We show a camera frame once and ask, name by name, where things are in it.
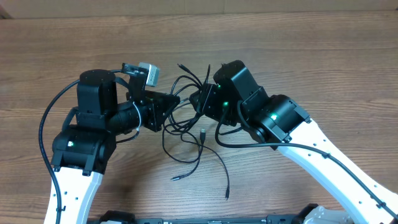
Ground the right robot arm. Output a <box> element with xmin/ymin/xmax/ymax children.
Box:
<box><xmin>189</xmin><ymin>60</ymin><xmax>397</xmax><ymax>223</ymax></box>

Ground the black cable bundle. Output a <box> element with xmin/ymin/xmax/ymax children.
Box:
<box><xmin>161</xmin><ymin>63</ymin><xmax>231</xmax><ymax>200</ymax></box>

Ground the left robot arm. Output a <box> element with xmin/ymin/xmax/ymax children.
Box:
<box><xmin>45</xmin><ymin>67</ymin><xmax>180</xmax><ymax>223</ymax></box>

